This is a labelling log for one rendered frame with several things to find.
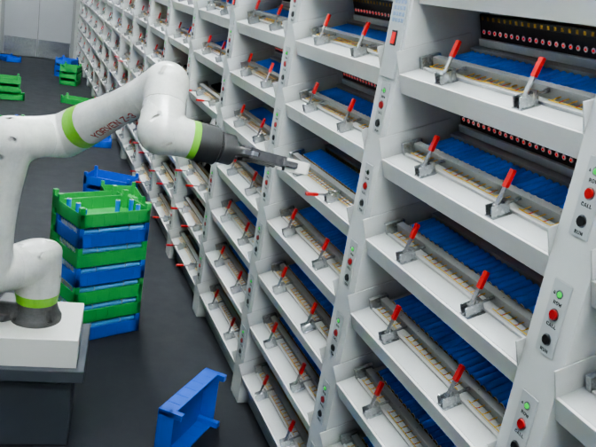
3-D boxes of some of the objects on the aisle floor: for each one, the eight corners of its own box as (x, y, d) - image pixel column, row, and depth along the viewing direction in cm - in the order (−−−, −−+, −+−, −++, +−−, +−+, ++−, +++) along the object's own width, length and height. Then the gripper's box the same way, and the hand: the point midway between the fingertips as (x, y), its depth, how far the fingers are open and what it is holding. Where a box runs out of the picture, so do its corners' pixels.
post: (428, 807, 138) (743, -219, 86) (405, 758, 146) (680, -204, 95) (513, 781, 145) (850, -177, 94) (487, 736, 153) (783, -167, 102)
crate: (70, 344, 281) (72, 325, 279) (48, 323, 295) (49, 305, 292) (137, 330, 302) (139, 312, 299) (114, 310, 315) (115, 294, 313)
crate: (151, 464, 220) (158, 407, 215) (198, 419, 248) (206, 366, 242) (174, 474, 218) (182, 416, 212) (219, 427, 245) (227, 374, 239)
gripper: (232, 129, 166) (322, 154, 176) (210, 132, 182) (294, 155, 191) (225, 161, 166) (316, 184, 176) (204, 161, 182) (287, 183, 191)
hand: (293, 166), depth 182 cm, fingers open, 4 cm apart
